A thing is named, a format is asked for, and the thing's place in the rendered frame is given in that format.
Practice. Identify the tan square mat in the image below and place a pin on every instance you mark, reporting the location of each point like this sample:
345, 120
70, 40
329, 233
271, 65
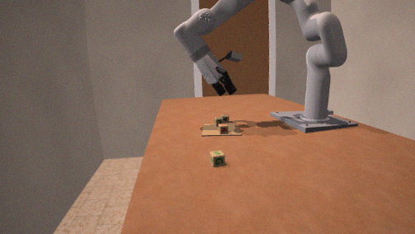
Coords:
213, 130

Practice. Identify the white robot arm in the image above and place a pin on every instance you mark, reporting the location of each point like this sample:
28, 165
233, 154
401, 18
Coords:
325, 27

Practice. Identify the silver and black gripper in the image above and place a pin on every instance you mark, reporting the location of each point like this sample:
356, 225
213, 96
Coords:
212, 71

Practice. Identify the beige letter block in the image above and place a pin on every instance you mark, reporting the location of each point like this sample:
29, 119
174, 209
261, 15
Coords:
218, 120
223, 128
225, 118
217, 158

